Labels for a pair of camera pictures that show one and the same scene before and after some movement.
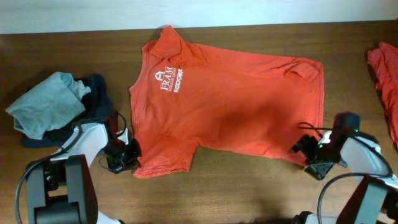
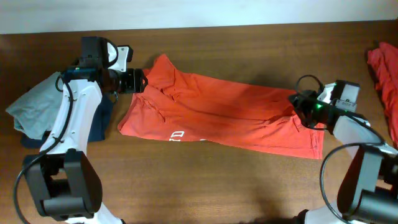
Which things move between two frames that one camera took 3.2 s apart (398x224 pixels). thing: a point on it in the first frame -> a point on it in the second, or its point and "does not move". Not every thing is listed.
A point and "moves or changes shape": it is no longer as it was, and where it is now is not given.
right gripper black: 305,144 -> 306,97
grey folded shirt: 56,101 does not move
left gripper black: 132,163 -> 135,81
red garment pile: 384,61 does not move
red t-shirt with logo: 191,96 moves or changes shape
